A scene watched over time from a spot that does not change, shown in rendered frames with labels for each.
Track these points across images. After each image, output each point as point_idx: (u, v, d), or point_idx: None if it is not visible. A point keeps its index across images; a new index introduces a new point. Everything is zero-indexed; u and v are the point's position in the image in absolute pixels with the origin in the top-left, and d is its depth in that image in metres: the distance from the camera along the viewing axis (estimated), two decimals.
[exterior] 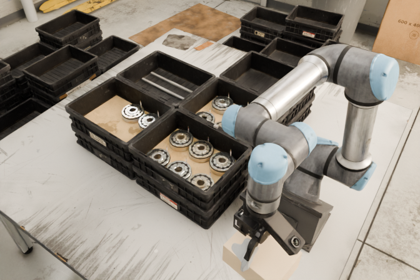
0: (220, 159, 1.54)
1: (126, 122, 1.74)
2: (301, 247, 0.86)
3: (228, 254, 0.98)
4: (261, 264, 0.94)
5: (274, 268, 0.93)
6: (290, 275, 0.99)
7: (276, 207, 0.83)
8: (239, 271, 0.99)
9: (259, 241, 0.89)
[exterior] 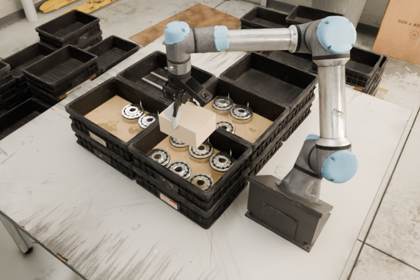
0: (220, 159, 1.54)
1: (126, 122, 1.74)
2: (210, 98, 1.23)
3: (163, 121, 1.34)
4: (186, 122, 1.30)
5: (195, 123, 1.30)
6: (210, 133, 1.36)
7: (188, 69, 1.20)
8: (172, 134, 1.35)
9: (180, 100, 1.25)
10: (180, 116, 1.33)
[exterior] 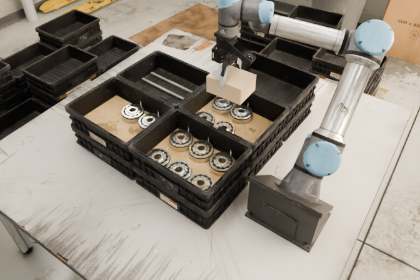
0: (220, 159, 1.54)
1: (126, 122, 1.74)
2: (254, 59, 1.42)
3: (210, 82, 1.52)
4: (232, 82, 1.49)
5: (239, 82, 1.49)
6: (250, 92, 1.55)
7: (236, 32, 1.38)
8: (218, 93, 1.53)
9: (228, 61, 1.44)
10: (225, 77, 1.51)
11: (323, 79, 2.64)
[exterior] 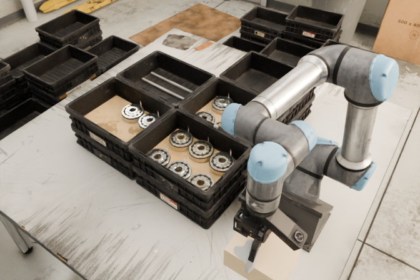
0: (220, 159, 1.54)
1: (126, 122, 1.74)
2: (305, 240, 0.86)
3: (230, 257, 0.96)
4: (265, 263, 0.93)
5: (277, 265, 0.93)
6: (293, 270, 0.99)
7: (277, 204, 0.83)
8: (242, 273, 0.97)
9: (262, 240, 0.88)
10: None
11: None
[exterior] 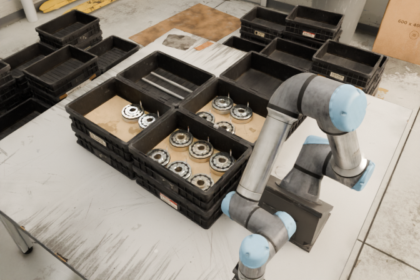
0: (220, 159, 1.54)
1: (126, 122, 1.74)
2: None
3: None
4: None
5: None
6: None
7: (262, 279, 1.06)
8: None
9: None
10: None
11: None
